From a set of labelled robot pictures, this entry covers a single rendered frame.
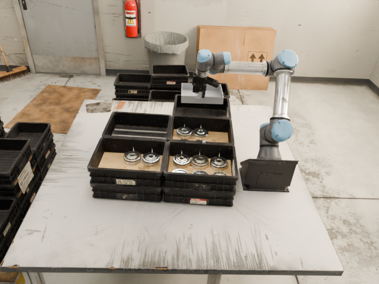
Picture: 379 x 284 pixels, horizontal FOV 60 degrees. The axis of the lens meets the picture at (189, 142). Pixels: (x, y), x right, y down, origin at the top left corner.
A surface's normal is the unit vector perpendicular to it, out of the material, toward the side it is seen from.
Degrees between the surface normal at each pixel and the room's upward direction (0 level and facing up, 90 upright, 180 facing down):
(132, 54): 90
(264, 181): 90
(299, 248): 0
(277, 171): 90
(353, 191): 0
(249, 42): 81
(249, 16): 90
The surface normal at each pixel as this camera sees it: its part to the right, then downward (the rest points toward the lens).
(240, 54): 0.03, 0.40
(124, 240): 0.05, -0.81
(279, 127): 0.16, 0.00
